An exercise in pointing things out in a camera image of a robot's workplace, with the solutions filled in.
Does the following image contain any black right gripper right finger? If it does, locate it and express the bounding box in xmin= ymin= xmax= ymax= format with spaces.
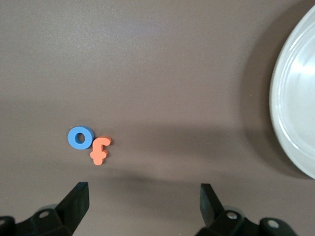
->
xmin=196 ymin=183 xmax=297 ymax=236

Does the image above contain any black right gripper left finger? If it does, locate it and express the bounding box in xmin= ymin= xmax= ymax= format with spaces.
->
xmin=0 ymin=181 xmax=90 ymax=236

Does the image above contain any orange foam letter f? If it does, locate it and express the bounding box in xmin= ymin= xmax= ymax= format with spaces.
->
xmin=89 ymin=136 xmax=113 ymax=166

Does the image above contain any blue foam letter o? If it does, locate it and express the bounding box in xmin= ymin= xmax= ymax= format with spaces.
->
xmin=67 ymin=125 xmax=95 ymax=150

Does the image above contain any beige round plate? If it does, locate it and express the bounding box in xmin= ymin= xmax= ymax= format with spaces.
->
xmin=269 ymin=3 xmax=315 ymax=180

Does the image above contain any brown table cover mat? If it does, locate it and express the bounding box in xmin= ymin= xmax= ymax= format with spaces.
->
xmin=0 ymin=0 xmax=315 ymax=236

